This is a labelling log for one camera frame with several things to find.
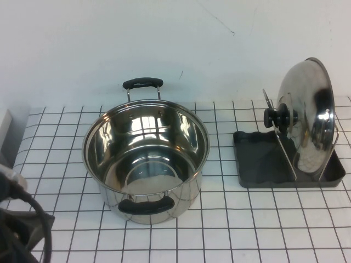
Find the stainless steel lid black knob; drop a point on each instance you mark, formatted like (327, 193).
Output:
(310, 109)

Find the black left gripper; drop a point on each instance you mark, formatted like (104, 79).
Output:
(19, 233)

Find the white black grid tablecloth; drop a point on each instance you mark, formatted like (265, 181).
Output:
(219, 233)

